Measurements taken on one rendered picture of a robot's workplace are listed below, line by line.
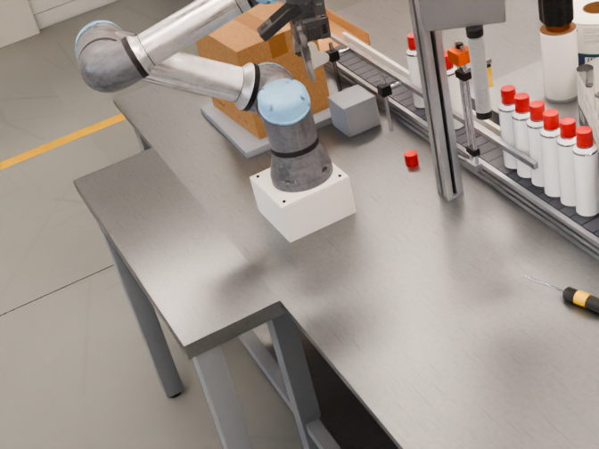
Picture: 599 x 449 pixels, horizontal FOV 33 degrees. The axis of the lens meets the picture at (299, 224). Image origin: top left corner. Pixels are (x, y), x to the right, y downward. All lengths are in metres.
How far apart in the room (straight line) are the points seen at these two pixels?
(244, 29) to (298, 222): 0.66
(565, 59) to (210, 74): 0.88
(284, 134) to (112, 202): 0.64
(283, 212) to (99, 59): 0.54
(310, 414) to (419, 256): 0.71
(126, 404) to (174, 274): 1.06
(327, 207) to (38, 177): 2.66
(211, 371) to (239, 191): 0.57
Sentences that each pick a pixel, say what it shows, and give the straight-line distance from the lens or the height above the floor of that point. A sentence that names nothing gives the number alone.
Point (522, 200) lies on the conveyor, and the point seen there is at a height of 0.85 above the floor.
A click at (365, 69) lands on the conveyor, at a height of 0.88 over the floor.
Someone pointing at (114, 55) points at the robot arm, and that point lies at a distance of 2.22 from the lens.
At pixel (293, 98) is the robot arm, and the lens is 2.31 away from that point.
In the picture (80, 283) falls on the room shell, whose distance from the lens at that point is 4.03.
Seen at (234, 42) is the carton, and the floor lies 1.12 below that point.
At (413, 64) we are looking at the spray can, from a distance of 2.67.
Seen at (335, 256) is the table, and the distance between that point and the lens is 2.33.
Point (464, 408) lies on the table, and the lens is 1.91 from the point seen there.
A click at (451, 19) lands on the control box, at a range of 2.16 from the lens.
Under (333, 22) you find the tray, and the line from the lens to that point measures 3.47.
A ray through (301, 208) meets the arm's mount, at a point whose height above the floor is 0.91.
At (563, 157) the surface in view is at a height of 1.01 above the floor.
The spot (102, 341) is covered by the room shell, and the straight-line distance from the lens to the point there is 3.70.
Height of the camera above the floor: 2.19
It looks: 34 degrees down
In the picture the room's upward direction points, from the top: 14 degrees counter-clockwise
